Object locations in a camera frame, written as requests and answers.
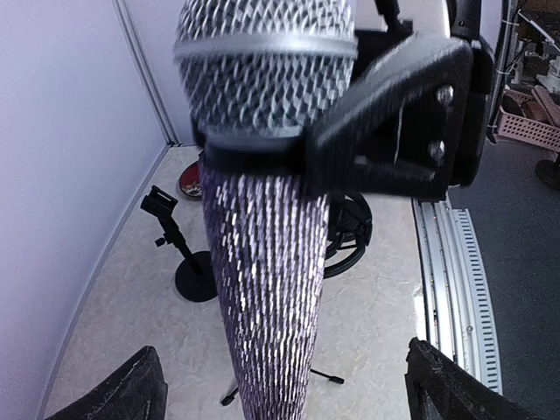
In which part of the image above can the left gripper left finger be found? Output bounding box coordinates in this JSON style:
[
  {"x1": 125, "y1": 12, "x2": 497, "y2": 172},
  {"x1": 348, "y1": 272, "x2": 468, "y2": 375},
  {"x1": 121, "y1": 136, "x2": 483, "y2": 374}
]
[{"x1": 47, "y1": 346, "x2": 168, "y2": 420}]

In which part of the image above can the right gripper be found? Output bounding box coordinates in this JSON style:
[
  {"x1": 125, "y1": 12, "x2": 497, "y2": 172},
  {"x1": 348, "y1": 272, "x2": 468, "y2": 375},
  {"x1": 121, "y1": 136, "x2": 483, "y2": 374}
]
[{"x1": 304, "y1": 1, "x2": 495, "y2": 200}]

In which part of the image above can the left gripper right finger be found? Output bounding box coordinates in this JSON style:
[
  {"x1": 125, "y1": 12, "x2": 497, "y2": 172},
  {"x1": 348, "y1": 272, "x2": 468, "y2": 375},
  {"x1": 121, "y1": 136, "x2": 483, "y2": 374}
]
[{"x1": 404, "y1": 338, "x2": 538, "y2": 420}]

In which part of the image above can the black tripod microphone stand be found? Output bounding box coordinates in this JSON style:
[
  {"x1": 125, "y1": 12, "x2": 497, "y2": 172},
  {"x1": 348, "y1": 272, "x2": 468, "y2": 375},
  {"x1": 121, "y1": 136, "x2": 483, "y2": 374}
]
[{"x1": 218, "y1": 190, "x2": 375, "y2": 407}]

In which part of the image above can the silver glitter microphone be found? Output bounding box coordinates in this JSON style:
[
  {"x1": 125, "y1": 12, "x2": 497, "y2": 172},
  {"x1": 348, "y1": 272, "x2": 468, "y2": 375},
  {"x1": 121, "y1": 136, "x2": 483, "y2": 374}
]
[{"x1": 174, "y1": 1, "x2": 357, "y2": 419}]

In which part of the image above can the red patterned plate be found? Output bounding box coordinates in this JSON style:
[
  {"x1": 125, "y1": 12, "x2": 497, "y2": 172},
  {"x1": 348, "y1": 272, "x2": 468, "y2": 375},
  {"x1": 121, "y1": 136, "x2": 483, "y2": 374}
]
[{"x1": 178, "y1": 162, "x2": 202, "y2": 200}]

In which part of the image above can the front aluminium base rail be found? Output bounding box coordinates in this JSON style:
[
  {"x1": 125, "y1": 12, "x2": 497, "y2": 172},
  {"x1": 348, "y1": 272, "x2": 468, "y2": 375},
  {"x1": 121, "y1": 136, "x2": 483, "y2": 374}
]
[{"x1": 412, "y1": 199, "x2": 503, "y2": 394}]

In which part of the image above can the right aluminium frame post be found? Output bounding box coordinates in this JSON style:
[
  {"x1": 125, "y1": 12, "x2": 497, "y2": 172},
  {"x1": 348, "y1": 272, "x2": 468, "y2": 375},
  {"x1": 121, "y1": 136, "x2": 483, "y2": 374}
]
[{"x1": 112, "y1": 0, "x2": 181, "y2": 146}]

